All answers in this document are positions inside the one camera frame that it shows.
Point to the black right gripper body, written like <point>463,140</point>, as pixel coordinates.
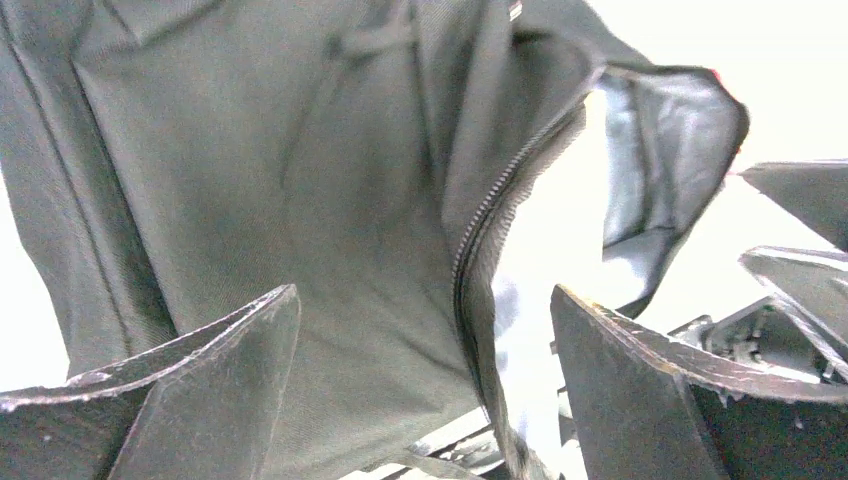
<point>763,337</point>

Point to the black student backpack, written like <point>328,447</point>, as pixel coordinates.
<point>170,162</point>

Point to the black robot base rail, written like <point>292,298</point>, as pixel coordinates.
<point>465,448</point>

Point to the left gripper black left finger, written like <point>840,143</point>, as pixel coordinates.
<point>202,406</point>

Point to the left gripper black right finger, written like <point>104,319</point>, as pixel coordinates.
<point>649,407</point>

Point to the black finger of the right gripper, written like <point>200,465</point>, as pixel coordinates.
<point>815,192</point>
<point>813,282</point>

